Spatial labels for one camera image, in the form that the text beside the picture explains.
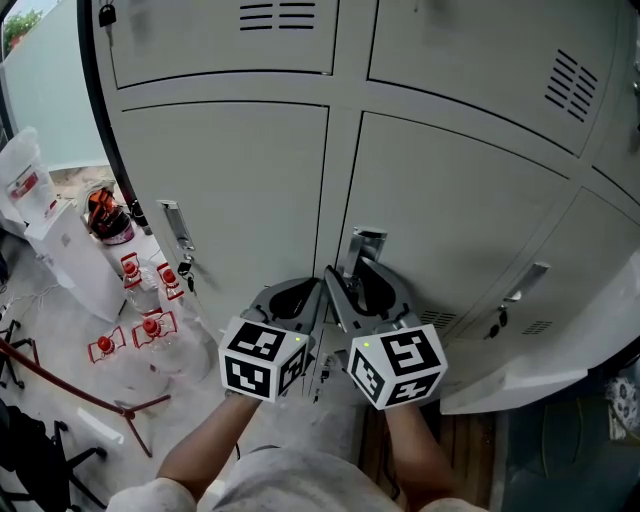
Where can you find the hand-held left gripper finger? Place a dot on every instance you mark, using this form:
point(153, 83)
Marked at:
point(260, 299)
point(314, 310)

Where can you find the orange and black bag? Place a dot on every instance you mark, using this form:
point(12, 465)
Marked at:
point(107, 217)

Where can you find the green plants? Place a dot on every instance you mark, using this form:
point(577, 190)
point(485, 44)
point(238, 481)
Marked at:
point(20, 27)

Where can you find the person's right forearm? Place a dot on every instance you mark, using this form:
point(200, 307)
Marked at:
point(417, 455)

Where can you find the black key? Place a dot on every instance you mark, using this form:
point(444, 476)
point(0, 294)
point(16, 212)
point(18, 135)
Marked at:
point(501, 319)

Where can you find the white cardboard box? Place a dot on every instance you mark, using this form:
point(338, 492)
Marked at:
point(75, 260)

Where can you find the grey metal locker cabinet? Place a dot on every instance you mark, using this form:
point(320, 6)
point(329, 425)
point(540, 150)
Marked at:
point(350, 150)

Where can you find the person's white shirt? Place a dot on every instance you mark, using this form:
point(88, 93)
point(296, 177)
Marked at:
point(280, 482)

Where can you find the grey vented locker door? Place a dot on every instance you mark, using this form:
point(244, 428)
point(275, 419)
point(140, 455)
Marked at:
point(480, 55)
point(215, 40)

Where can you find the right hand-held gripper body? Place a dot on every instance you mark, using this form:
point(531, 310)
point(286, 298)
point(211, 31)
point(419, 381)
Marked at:
point(395, 365)

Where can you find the clear plastic bag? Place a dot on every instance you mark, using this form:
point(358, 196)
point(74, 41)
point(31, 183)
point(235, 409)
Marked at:
point(22, 175)

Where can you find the person's left forearm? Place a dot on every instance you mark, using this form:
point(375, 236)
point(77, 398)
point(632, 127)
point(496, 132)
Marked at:
point(210, 442)

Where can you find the red metal stand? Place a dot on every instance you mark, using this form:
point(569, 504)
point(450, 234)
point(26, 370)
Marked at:
point(75, 395)

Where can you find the bunch of black keys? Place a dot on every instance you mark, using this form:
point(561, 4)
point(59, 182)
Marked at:
point(186, 272)

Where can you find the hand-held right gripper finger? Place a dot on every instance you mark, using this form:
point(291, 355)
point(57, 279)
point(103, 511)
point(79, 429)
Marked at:
point(395, 292)
point(341, 300)

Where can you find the black office chair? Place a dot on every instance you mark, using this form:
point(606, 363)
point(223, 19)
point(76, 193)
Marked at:
point(35, 460)

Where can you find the black office chair base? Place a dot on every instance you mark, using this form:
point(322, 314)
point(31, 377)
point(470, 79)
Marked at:
point(15, 350)

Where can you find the dark teal bin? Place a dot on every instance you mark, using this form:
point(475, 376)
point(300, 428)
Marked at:
point(560, 450)

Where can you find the white flat strip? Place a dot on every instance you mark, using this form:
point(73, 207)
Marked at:
point(99, 425)

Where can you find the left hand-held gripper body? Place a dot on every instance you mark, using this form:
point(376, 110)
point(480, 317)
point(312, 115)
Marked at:
point(250, 357)

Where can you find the patterned white cloth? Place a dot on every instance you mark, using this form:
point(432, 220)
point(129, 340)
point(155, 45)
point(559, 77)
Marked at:
point(622, 402)

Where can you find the red cap water bottle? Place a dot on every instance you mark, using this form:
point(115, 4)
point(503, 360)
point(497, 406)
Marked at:
point(170, 345)
point(137, 285)
point(117, 365)
point(172, 285)

